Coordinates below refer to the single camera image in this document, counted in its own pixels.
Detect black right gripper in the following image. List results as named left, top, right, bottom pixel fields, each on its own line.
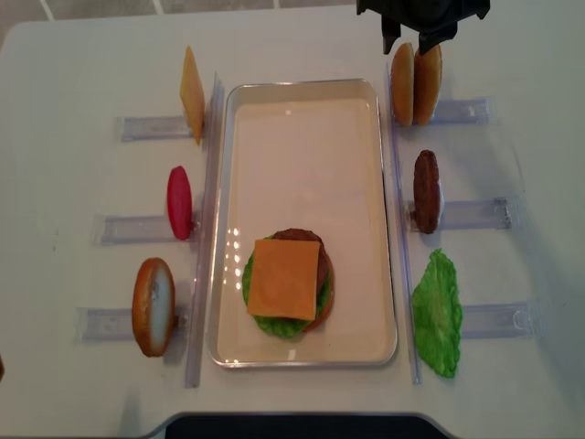
left=356, top=0, right=490, bottom=56

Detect bun slice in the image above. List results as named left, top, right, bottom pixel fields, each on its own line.
left=390, top=43, right=414, bottom=126
left=413, top=45, right=442, bottom=125

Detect standing brown meat patty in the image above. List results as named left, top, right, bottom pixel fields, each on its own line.
left=413, top=150, right=441, bottom=234

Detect standing yellow cheese slice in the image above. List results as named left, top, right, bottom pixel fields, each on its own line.
left=179, top=46, right=206, bottom=145

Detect brown meat patty on burger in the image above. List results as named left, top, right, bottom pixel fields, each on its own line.
left=272, top=228, right=329, bottom=293

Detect yellow cheese slice on burger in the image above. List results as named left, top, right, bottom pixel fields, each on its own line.
left=247, top=239, right=317, bottom=321

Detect standing green lettuce leaf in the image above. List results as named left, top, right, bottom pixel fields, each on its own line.
left=411, top=249, right=463, bottom=379

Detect standing red tomato slice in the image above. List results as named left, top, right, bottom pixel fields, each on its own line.
left=166, top=166, right=192, bottom=241

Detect green lettuce leaf on burger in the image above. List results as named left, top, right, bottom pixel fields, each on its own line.
left=241, top=233, right=326, bottom=338

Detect white metal tray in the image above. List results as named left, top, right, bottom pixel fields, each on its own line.
left=206, top=79, right=398, bottom=369

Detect standing bun left front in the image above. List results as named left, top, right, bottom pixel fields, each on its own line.
left=132, top=257, right=176, bottom=358

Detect clear holder rail right buns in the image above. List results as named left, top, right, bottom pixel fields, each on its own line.
left=431, top=97, right=498, bottom=124

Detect clear holder rail patty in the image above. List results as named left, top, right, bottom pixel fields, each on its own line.
left=401, top=196, right=522, bottom=232

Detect clear rail right long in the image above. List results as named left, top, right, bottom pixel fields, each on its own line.
left=385, top=62, right=422, bottom=385

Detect clear rail long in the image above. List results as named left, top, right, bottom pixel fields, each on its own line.
left=185, top=75, right=224, bottom=389
left=385, top=62, right=422, bottom=385

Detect clear holder rail cheese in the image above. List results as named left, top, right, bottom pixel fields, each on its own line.
left=116, top=116, right=193, bottom=143

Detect clear holder rail lettuce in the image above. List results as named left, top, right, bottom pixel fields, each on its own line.
left=461, top=302, right=541, bottom=339

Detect clear holder rail tomato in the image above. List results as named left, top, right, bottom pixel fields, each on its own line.
left=91, top=215, right=177, bottom=246

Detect clear rail left long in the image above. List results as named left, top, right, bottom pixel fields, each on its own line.
left=185, top=75, right=224, bottom=389

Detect clear holder rail left bun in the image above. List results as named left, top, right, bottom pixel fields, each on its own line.
left=75, top=305, right=189, bottom=344

